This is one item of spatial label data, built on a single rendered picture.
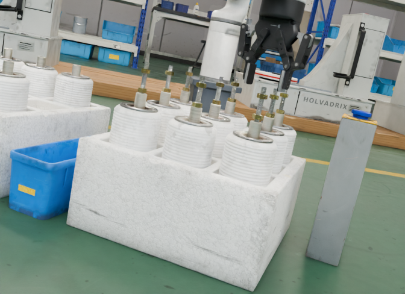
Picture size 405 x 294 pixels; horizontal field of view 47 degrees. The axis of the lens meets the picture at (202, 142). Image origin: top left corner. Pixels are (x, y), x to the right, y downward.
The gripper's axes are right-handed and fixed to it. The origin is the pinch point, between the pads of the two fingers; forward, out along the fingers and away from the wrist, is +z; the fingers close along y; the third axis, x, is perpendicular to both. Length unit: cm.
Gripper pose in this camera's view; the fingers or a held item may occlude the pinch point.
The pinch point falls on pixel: (265, 81)
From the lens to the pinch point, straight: 84.8
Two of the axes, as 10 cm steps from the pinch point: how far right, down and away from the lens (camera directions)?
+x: -5.8, 0.5, -8.1
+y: -7.9, -2.8, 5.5
